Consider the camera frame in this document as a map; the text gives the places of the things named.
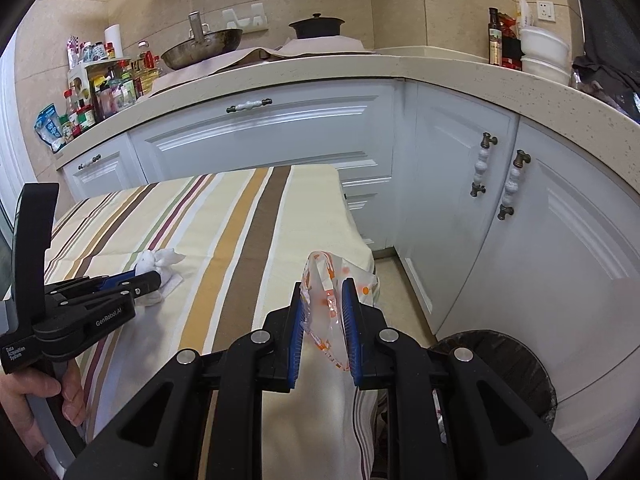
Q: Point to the black lidded pot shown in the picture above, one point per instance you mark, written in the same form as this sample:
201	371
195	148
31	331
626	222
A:
316	27

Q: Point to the dark glass bottle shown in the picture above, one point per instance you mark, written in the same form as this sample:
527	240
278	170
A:
495	40

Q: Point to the white packet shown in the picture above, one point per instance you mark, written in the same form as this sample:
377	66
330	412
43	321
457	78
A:
525	12

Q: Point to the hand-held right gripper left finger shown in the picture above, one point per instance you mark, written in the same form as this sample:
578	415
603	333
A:
297	335

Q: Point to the steel wok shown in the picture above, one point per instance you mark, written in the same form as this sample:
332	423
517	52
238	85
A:
205	47

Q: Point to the red packets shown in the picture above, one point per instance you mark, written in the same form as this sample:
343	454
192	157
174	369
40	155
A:
511	47

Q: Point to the group of condiment bottles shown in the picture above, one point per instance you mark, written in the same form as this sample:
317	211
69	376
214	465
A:
115	90

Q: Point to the striped tablecloth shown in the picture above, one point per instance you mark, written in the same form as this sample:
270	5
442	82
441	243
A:
240	240

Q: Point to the white kitchen cabinet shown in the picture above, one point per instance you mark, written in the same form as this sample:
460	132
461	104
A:
275	130

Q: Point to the white bowl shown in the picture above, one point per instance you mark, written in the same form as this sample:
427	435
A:
545	45
545	71

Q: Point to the white condiment rack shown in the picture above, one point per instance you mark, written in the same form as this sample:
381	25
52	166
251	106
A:
82	72

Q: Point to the white wall socket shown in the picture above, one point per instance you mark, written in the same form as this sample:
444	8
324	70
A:
545	11

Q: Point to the beige stove cover cloth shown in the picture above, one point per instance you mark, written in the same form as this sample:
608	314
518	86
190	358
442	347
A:
225	62

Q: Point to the paper towel roll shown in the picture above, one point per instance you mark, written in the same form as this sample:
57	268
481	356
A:
113	42

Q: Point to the dark cloth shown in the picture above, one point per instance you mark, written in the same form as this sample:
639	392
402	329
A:
610	35

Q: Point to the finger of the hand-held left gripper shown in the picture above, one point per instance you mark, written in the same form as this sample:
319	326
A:
142	285
117	278

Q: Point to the clear plastic bag orange dots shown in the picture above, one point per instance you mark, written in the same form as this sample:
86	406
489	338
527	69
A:
325	320

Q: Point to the white sliding door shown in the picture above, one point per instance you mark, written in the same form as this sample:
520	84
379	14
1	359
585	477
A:
15	135

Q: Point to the person's left hand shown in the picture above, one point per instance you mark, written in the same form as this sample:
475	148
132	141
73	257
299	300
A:
25	390

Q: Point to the trash bin with black liner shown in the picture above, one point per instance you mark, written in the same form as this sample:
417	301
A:
510	360

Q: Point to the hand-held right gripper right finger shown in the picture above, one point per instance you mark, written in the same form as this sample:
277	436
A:
350	332

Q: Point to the white wall rack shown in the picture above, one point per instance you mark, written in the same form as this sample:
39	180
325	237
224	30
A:
247	17

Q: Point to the blue snack packet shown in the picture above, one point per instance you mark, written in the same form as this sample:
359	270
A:
50	127

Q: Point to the white tissue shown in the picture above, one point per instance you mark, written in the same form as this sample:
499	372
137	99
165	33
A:
160	259

